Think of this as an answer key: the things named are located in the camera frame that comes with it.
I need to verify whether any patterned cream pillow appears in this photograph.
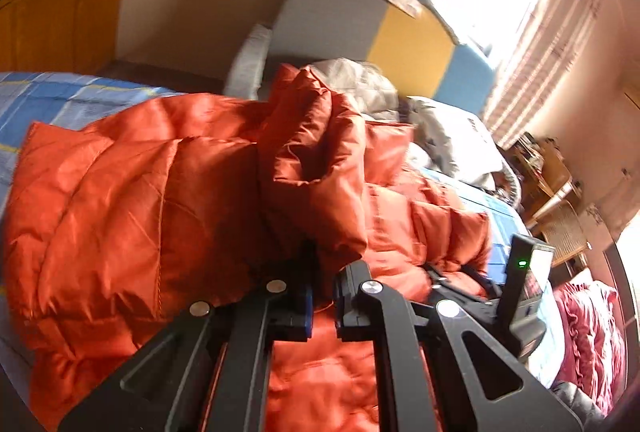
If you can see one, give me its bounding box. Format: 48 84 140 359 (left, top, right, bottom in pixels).
407 96 507 189

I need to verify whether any dark wooden nightstand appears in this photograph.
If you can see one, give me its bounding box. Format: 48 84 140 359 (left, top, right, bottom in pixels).
95 59 227 95

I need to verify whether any grey quilted blanket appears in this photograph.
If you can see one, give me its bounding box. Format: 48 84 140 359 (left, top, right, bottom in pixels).
305 58 401 123

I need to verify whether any wicker chair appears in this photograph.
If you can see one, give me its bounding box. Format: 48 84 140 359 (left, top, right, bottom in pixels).
530 199 592 265

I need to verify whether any grey yellow blue padded headboard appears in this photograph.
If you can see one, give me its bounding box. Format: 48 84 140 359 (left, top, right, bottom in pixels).
272 0 496 115

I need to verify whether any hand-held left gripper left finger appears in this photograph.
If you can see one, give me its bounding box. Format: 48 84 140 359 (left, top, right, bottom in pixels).
57 244 316 432

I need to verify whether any long striped curtain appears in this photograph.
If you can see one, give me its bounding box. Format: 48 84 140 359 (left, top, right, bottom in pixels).
482 0 623 150

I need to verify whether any white pillow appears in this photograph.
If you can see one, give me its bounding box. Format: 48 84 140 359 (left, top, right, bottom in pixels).
223 24 274 100

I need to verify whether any red ruffled cloth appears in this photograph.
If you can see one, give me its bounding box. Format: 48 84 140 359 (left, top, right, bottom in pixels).
551 279 627 418

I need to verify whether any wooden desk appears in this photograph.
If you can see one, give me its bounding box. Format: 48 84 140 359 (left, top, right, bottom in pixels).
505 136 583 220

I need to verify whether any blue plaid bedsheet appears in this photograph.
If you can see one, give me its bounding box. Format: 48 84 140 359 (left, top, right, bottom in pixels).
0 70 568 388

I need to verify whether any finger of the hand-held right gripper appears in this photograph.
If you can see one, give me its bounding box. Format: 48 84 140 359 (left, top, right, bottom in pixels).
462 263 505 289
424 264 496 303

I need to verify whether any orange puffer jacket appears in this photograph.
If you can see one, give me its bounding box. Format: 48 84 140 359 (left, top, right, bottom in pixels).
2 63 496 432

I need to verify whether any person's right forearm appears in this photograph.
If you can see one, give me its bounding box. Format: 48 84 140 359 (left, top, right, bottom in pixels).
550 381 608 430

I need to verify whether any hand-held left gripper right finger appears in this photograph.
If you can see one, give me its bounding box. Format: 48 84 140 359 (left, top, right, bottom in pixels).
334 259 586 432

